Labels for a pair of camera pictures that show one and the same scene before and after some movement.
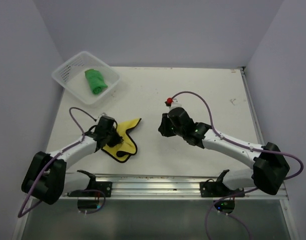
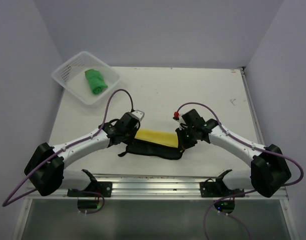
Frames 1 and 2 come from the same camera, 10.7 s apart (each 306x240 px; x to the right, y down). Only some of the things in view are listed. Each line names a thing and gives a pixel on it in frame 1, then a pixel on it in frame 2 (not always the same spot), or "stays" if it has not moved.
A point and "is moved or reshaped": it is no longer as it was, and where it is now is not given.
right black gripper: [163, 128] to [183, 143]
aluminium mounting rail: [124, 186] stays
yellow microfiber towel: [121, 151] is moved or reshaped
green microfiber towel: [95, 79] stays
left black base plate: [96, 189] stays
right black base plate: [219, 189] stays
